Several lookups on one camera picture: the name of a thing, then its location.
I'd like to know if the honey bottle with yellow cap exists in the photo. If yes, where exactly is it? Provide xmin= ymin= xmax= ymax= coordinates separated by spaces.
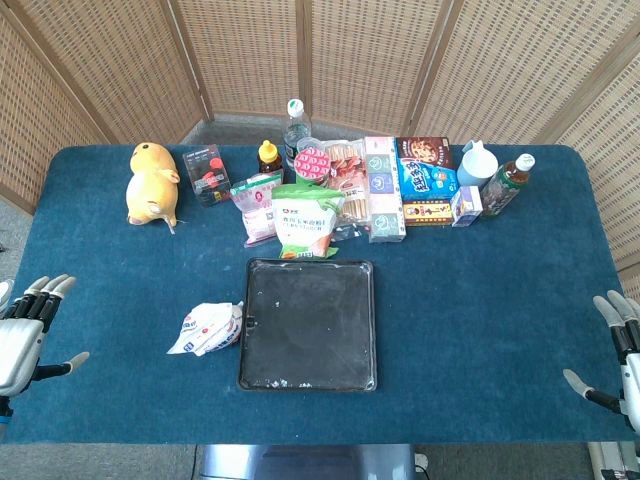
xmin=256 ymin=140 xmax=284 ymax=184

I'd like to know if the white snack packet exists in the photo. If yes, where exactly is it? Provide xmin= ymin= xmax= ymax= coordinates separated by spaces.
xmin=166 ymin=300 xmax=245 ymax=358

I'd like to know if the clear water bottle white cap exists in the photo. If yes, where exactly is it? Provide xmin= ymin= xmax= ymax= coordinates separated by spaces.
xmin=283 ymin=98 xmax=313 ymax=169

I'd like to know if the yellow plush toy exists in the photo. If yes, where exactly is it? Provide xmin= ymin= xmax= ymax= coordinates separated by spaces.
xmin=124 ymin=141 xmax=182 ymax=235

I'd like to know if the small yellow brown box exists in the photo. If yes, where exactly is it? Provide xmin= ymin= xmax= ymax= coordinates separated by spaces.
xmin=401 ymin=199 xmax=455 ymax=228

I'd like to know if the white stand frame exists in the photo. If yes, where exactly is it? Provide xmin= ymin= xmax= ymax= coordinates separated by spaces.
xmin=587 ymin=441 xmax=640 ymax=480

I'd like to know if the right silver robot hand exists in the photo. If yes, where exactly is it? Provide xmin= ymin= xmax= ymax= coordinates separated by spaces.
xmin=563 ymin=289 xmax=640 ymax=434

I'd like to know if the long pink green box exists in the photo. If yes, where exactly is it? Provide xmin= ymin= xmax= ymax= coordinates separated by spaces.
xmin=363 ymin=135 xmax=407 ymax=244

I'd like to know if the black box with red print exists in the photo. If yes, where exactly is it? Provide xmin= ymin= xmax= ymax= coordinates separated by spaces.
xmin=181 ymin=144 xmax=233 ymax=209

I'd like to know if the green tea bottle white cap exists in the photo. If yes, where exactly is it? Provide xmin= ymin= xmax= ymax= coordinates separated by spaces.
xmin=480 ymin=153 xmax=537 ymax=220

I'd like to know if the pink zip bag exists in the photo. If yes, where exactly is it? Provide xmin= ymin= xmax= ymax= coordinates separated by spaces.
xmin=229 ymin=171 xmax=284 ymax=249

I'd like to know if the small white purple box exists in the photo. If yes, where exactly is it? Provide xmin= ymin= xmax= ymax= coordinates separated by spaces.
xmin=449 ymin=185 xmax=484 ymax=229

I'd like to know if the woven rattan folding screen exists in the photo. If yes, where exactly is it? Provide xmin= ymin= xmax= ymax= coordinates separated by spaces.
xmin=0 ymin=0 xmax=640 ymax=304

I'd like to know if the clear biscuit sticks packet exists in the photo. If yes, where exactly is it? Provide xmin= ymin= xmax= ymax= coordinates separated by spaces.
xmin=319 ymin=138 xmax=371 ymax=225

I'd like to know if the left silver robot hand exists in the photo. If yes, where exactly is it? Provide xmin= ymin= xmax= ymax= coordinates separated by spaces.
xmin=0 ymin=273 xmax=91 ymax=399

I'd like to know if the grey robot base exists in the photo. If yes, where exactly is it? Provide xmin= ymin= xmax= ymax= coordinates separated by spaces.
xmin=198 ymin=443 xmax=417 ymax=480

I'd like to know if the blue cookie box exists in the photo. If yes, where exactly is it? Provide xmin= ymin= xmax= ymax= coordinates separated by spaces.
xmin=394 ymin=136 xmax=460 ymax=203

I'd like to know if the small dark clear wrapper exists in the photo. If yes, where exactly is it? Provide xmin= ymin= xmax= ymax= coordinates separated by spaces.
xmin=330 ymin=223 xmax=372 ymax=243

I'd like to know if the blue table cloth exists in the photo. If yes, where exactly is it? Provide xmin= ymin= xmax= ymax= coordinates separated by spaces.
xmin=0 ymin=143 xmax=640 ymax=446

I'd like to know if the green white corn starch bag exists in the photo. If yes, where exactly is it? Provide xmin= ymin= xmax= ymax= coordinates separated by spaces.
xmin=270 ymin=182 xmax=346 ymax=260

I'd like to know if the black square baking tray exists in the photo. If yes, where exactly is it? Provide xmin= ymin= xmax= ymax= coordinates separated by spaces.
xmin=236 ymin=257 xmax=378 ymax=393

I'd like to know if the light blue pitcher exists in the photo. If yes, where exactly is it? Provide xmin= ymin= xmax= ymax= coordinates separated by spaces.
xmin=455 ymin=139 xmax=499 ymax=190

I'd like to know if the jar with red patterned lid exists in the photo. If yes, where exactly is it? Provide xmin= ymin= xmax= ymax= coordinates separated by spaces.
xmin=293 ymin=147 xmax=332 ymax=187

